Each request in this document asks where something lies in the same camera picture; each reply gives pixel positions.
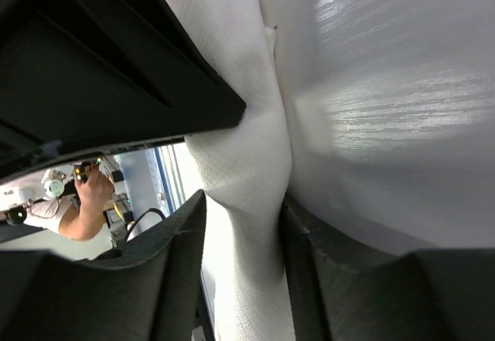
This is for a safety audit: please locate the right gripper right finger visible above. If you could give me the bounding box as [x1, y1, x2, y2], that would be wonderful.
[278, 196, 494, 340]

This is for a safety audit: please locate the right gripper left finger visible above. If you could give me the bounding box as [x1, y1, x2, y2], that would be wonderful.
[1, 191, 207, 340]

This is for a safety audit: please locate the person in background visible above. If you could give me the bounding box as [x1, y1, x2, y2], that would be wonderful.
[1, 161, 114, 241]

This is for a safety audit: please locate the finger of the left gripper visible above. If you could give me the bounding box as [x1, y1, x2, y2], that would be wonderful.
[1, 0, 246, 181]

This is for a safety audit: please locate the white cloth napkin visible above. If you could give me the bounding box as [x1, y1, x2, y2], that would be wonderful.
[166, 0, 295, 340]

